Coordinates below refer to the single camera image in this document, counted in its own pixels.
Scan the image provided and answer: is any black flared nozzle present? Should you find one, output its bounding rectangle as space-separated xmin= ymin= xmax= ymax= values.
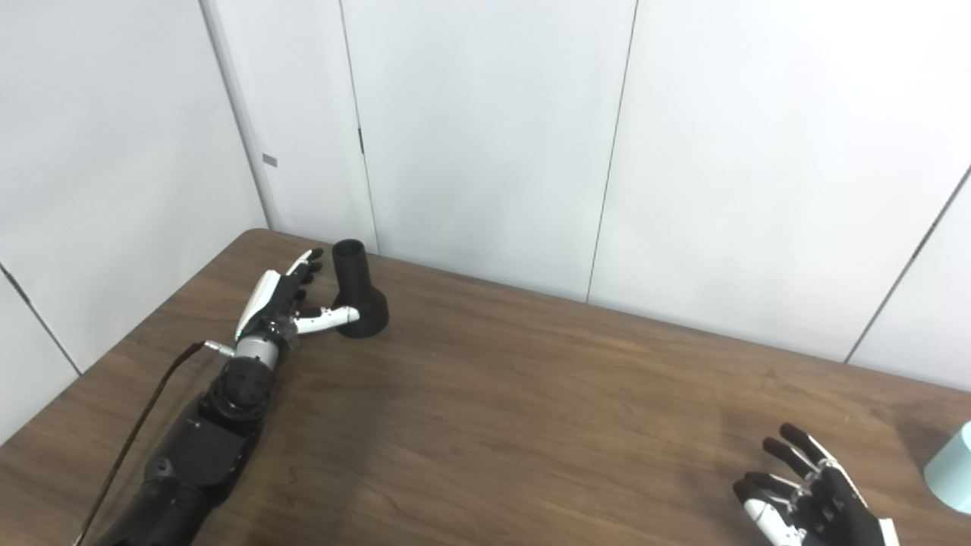
xmin=331 ymin=239 xmax=390 ymax=339

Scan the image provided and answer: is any light-blue hose piece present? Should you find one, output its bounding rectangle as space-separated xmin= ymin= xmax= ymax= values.
xmin=923 ymin=421 xmax=971 ymax=515

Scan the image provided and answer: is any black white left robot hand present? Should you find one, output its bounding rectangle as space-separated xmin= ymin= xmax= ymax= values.
xmin=234 ymin=248 xmax=361 ymax=353

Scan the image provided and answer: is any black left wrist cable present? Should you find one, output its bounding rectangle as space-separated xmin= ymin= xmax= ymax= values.
xmin=72 ymin=340 xmax=236 ymax=546

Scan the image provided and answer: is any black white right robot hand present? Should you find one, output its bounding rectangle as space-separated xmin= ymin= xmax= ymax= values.
xmin=732 ymin=422 xmax=903 ymax=546

